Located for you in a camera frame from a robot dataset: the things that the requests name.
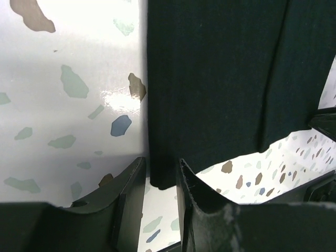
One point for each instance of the black t shirt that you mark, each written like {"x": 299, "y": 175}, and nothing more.
{"x": 229, "y": 78}

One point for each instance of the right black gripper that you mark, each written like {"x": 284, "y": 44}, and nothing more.
{"x": 313, "y": 153}

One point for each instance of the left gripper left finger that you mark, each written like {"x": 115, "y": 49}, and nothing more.
{"x": 109, "y": 218}

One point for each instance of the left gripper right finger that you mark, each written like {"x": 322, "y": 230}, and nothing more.
{"x": 207, "y": 219}

